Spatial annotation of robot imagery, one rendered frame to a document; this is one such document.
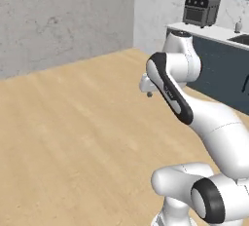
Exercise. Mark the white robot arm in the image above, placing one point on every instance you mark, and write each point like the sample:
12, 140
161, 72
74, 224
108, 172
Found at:
214, 129

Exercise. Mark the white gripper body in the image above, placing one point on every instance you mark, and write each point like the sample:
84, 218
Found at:
145, 83

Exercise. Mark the black sink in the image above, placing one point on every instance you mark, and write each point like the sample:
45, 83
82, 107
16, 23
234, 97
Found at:
240, 39

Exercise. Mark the grey toaster oven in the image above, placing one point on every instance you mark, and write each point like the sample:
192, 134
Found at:
199, 10

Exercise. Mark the grey soap dispenser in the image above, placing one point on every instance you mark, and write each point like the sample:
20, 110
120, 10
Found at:
238, 25

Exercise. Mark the dark blue base cupboards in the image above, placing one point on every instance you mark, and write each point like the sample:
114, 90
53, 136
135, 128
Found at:
223, 70

